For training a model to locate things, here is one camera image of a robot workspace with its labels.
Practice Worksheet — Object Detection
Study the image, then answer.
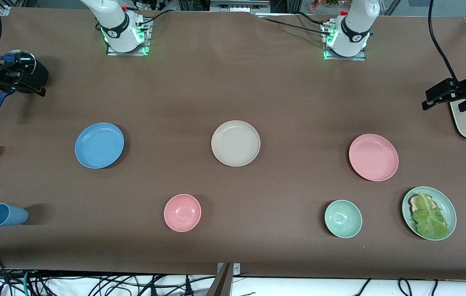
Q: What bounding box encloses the grey metal box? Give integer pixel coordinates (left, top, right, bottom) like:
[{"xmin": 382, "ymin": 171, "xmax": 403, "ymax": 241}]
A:
[{"xmin": 210, "ymin": 0, "xmax": 271, "ymax": 13}]

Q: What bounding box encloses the blue plastic cup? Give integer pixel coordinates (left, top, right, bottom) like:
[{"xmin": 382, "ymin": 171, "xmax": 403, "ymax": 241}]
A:
[{"xmin": 0, "ymin": 203, "xmax": 29, "ymax": 227}]

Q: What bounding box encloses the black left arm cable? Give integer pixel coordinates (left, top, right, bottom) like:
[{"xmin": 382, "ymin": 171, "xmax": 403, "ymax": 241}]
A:
[{"xmin": 427, "ymin": 0, "xmax": 461, "ymax": 85}]

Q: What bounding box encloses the green plate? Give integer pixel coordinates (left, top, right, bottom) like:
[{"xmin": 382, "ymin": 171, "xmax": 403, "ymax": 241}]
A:
[{"xmin": 401, "ymin": 186, "xmax": 457, "ymax": 241}]

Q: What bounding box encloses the dark angled bar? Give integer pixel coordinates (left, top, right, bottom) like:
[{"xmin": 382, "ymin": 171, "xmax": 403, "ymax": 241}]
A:
[{"xmin": 204, "ymin": 263, "xmax": 234, "ymax": 296}]

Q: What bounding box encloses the long black table cable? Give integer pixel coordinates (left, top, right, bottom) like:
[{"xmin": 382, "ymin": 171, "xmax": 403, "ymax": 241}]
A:
[{"xmin": 256, "ymin": 15, "xmax": 328, "ymax": 34}]

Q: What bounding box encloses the beige shallow bowl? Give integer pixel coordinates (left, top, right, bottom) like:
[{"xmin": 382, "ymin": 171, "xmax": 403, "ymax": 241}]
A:
[{"xmin": 211, "ymin": 120, "xmax": 261, "ymax": 167}]

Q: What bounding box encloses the blue shallow bowl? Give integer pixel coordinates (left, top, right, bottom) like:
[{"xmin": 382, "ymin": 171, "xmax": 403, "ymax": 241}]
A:
[{"xmin": 74, "ymin": 123, "xmax": 125, "ymax": 169}]

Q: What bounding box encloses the short black table cable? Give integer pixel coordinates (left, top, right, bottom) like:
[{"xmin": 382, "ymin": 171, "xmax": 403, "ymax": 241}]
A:
[{"xmin": 136, "ymin": 9, "xmax": 177, "ymax": 26}]

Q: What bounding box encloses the small deep pink bowl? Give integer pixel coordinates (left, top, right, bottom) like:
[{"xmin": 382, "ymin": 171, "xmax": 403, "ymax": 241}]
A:
[{"xmin": 164, "ymin": 194, "xmax": 202, "ymax": 233}]

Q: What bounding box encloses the toasted bread slice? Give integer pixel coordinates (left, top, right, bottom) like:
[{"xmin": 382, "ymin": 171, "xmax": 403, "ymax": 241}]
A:
[{"xmin": 408, "ymin": 194, "xmax": 435, "ymax": 214}]

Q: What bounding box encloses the pink shallow bowl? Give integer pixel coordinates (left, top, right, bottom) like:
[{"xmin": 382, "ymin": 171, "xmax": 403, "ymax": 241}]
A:
[{"xmin": 348, "ymin": 134, "xmax": 399, "ymax": 182}]

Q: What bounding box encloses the brown table cover sheet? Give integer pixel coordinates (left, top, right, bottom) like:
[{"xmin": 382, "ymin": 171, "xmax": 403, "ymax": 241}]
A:
[{"xmin": 0, "ymin": 6, "xmax": 466, "ymax": 281}]

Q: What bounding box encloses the black pot blue handle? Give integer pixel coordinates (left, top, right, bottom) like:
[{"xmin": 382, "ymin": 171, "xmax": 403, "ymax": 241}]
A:
[{"xmin": 0, "ymin": 49, "xmax": 49, "ymax": 122}]

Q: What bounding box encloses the green lettuce leaf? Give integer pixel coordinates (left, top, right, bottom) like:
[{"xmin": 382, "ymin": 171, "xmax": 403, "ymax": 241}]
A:
[{"xmin": 412, "ymin": 192, "xmax": 450, "ymax": 240}]

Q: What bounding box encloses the glass lid blue knob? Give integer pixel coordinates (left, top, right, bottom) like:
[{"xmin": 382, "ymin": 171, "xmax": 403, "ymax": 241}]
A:
[{"xmin": 5, "ymin": 50, "xmax": 37, "ymax": 83}]

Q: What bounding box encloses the small deep green bowl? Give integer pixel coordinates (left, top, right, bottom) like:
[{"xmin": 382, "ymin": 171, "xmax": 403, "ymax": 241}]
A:
[{"xmin": 324, "ymin": 199, "xmax": 363, "ymax": 239}]

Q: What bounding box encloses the orange red background item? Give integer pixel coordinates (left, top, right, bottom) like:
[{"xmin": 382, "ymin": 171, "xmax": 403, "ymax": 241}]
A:
[{"xmin": 310, "ymin": 0, "xmax": 353, "ymax": 11}]

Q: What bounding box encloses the grey metal bracket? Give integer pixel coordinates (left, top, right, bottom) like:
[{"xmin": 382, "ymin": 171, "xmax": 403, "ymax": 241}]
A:
[{"xmin": 217, "ymin": 262, "xmax": 241, "ymax": 276}]

